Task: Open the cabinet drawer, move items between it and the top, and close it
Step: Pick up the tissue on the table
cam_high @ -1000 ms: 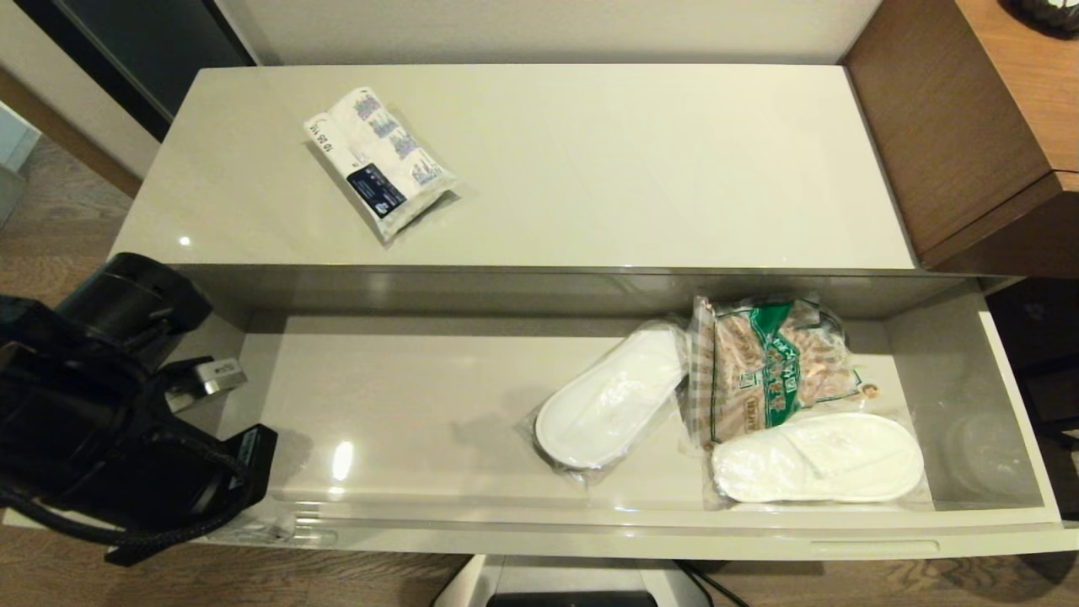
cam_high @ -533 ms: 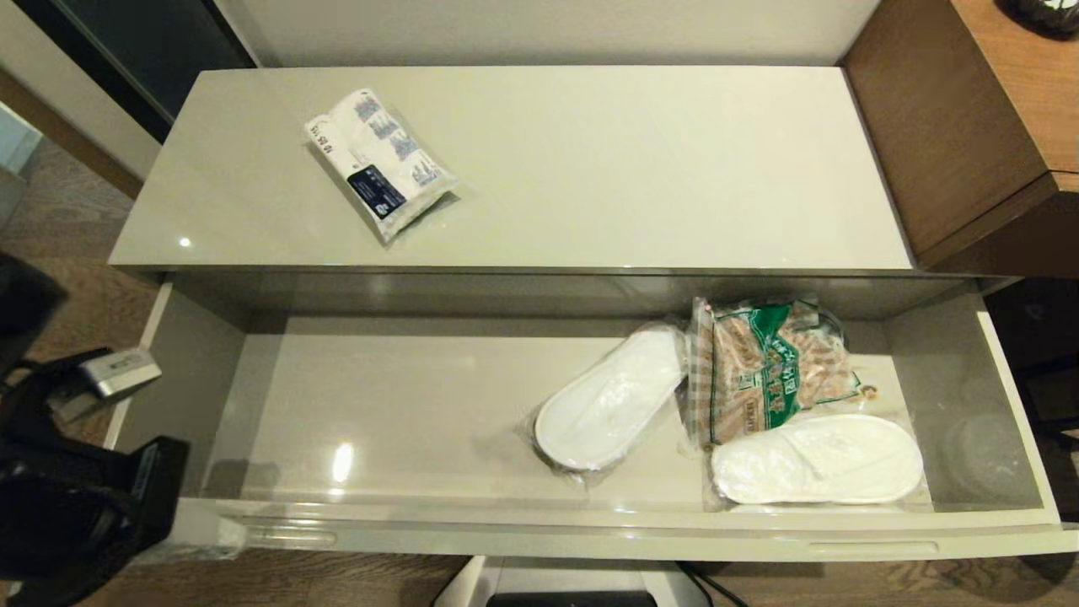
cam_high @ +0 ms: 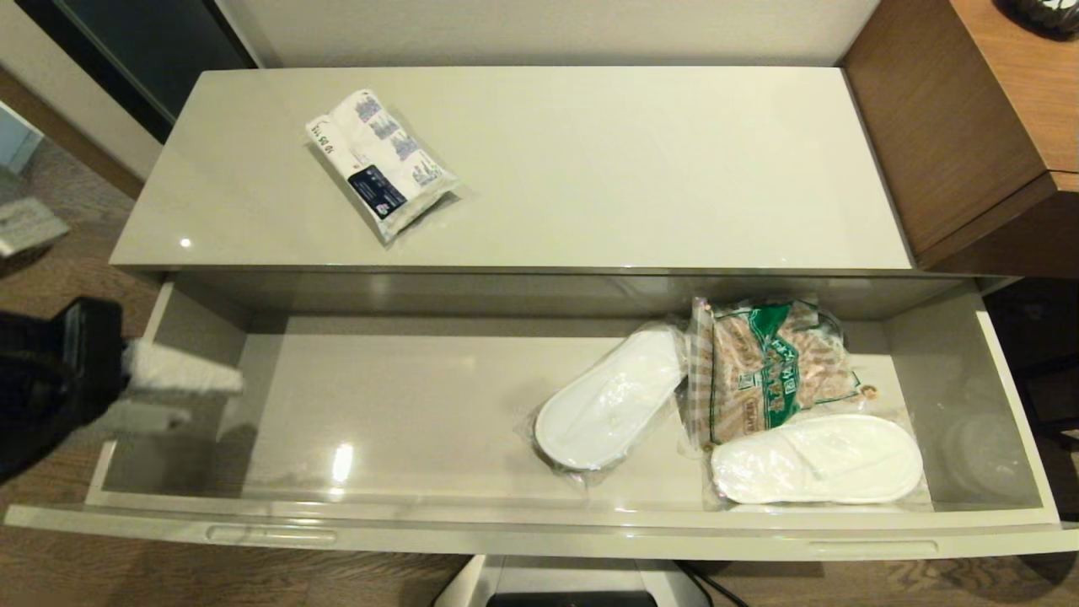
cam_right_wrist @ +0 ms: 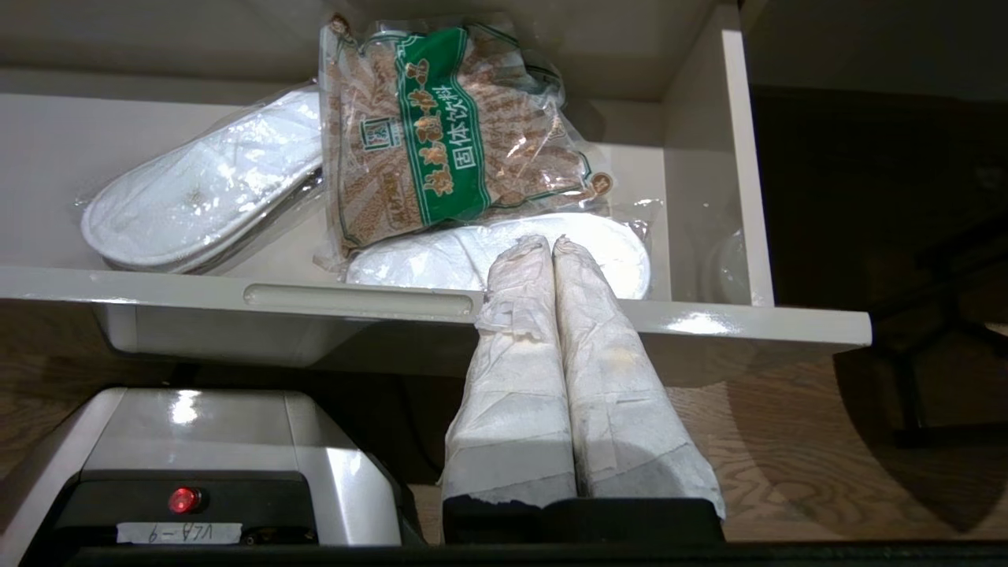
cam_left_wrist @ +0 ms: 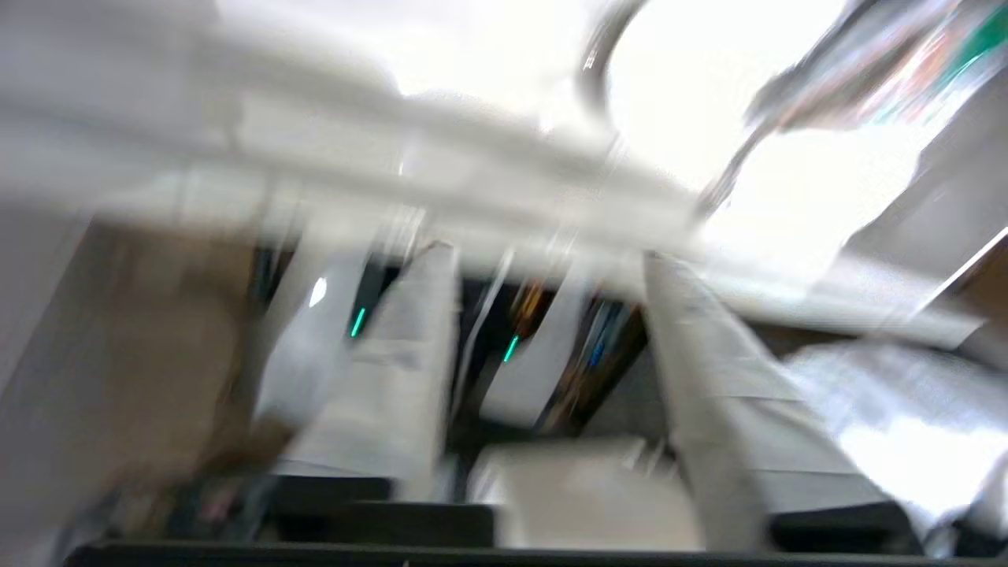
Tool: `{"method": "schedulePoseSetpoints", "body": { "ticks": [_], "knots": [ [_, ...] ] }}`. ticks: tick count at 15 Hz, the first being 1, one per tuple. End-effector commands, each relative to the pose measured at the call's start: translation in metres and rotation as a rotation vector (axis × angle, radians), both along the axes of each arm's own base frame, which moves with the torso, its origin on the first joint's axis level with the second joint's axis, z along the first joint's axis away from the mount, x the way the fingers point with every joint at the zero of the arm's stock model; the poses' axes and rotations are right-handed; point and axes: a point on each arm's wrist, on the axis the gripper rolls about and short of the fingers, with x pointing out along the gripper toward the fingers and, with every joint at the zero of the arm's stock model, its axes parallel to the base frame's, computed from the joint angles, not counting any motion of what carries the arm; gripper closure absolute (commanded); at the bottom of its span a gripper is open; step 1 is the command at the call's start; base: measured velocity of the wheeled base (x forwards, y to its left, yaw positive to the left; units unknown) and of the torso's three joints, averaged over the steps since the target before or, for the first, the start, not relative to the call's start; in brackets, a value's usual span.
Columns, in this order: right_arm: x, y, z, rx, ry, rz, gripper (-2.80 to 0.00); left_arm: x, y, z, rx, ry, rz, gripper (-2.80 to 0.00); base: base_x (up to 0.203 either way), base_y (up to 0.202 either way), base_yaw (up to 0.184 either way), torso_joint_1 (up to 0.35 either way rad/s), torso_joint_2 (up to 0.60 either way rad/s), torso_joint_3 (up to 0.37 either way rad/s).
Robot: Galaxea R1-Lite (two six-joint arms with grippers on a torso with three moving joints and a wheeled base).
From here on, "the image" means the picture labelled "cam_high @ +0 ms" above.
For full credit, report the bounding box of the white tissue pack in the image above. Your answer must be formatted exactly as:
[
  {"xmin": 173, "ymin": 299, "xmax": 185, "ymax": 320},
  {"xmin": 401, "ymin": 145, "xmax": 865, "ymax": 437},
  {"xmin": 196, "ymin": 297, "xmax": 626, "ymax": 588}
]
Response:
[{"xmin": 305, "ymin": 89, "xmax": 461, "ymax": 246}]

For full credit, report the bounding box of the green brown snack bag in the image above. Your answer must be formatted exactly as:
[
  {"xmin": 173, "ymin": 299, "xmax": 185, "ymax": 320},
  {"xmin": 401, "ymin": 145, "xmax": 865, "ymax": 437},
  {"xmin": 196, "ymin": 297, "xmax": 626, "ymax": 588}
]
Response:
[{"xmin": 679, "ymin": 295, "xmax": 879, "ymax": 458}]

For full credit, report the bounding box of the white bagged slipper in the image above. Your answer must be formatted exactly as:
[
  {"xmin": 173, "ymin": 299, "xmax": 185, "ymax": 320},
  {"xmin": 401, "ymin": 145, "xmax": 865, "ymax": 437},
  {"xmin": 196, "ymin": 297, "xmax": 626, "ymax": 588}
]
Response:
[
  {"xmin": 516, "ymin": 324, "xmax": 689, "ymax": 491},
  {"xmin": 702, "ymin": 411, "xmax": 933, "ymax": 512}
]

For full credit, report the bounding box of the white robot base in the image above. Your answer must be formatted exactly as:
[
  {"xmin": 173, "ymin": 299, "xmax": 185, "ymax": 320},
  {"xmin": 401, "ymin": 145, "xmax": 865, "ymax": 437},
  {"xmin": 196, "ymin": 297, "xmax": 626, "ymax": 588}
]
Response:
[{"xmin": 433, "ymin": 555, "xmax": 714, "ymax": 607}]

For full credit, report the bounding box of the grey textured flat object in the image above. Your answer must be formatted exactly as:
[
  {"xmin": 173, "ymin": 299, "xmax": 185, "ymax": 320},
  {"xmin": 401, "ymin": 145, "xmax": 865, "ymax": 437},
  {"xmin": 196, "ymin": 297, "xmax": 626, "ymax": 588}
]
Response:
[{"xmin": 0, "ymin": 197, "xmax": 70, "ymax": 259}]

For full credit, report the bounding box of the pale blue white furniture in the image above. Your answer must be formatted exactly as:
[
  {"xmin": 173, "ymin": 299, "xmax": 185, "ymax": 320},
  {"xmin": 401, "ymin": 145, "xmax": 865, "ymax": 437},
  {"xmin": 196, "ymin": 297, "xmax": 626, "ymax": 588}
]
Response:
[{"xmin": 0, "ymin": 101, "xmax": 45, "ymax": 175}]

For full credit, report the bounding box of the dark glass door panel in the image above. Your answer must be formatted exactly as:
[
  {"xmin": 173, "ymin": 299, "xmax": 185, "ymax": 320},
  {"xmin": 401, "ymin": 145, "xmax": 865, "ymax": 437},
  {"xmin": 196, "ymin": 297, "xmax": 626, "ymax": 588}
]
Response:
[{"xmin": 17, "ymin": 0, "xmax": 259, "ymax": 146}]

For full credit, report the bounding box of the beige glossy cabinet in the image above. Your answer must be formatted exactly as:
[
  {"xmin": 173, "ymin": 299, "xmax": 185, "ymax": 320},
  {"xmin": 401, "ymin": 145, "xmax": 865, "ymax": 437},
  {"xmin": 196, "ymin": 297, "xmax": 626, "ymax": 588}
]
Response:
[{"xmin": 110, "ymin": 66, "xmax": 1017, "ymax": 323}]

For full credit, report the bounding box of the brown wooden cabinet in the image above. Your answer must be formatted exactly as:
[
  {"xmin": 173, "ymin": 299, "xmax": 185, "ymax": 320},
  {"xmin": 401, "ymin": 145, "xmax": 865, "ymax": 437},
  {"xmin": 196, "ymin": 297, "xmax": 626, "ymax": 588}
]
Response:
[{"xmin": 839, "ymin": 0, "xmax": 1079, "ymax": 281}]

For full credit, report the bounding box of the dark decorative bowl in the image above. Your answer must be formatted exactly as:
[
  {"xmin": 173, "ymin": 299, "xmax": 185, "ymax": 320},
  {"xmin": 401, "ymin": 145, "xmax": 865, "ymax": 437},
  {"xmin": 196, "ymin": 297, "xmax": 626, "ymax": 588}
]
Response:
[{"xmin": 993, "ymin": 0, "xmax": 1079, "ymax": 40}]

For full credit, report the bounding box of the black base cable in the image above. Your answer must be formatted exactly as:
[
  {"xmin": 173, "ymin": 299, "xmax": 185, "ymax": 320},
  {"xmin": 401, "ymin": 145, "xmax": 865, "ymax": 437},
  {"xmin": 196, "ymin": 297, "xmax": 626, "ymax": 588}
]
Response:
[{"xmin": 674, "ymin": 560, "xmax": 748, "ymax": 607}]

